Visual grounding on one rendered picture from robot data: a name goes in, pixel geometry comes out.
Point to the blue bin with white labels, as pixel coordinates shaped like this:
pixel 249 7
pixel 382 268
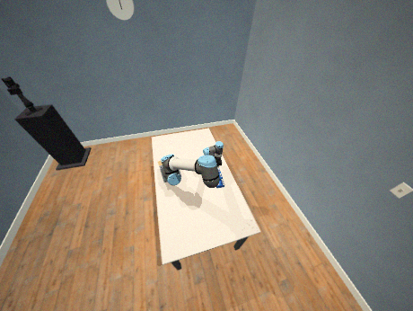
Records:
pixel 221 181

